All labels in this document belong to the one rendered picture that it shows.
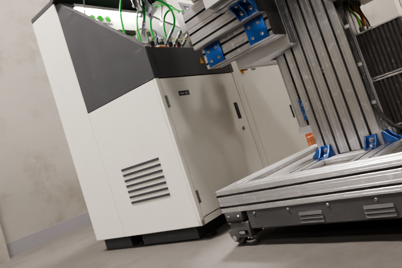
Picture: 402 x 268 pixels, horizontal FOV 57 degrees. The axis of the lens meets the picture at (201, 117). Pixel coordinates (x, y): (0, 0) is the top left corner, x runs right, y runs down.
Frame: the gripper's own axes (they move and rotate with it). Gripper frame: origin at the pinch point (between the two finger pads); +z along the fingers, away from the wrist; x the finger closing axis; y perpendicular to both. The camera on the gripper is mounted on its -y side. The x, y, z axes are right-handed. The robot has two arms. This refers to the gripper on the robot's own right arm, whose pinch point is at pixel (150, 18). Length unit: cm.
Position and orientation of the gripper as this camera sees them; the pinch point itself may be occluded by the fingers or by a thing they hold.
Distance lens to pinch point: 226.4
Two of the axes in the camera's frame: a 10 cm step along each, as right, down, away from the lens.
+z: 3.1, 9.5, -0.7
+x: 6.0, -1.4, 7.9
